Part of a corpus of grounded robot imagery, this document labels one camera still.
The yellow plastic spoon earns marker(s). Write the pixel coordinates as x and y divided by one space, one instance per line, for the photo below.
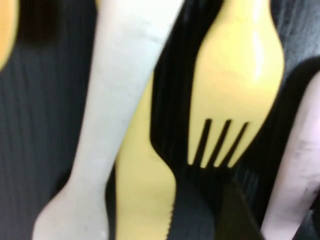
6 30

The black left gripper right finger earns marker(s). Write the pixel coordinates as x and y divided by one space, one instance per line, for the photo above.
237 217

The pink plastic spoon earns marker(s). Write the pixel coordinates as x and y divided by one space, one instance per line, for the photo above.
300 150

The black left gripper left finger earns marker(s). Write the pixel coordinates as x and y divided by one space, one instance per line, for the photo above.
195 212

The yellow plastic fork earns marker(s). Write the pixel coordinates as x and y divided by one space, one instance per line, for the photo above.
237 75

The white plastic fork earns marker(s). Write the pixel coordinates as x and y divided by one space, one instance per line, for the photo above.
112 100

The yellow plastic knife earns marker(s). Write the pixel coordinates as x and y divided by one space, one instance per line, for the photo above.
142 187

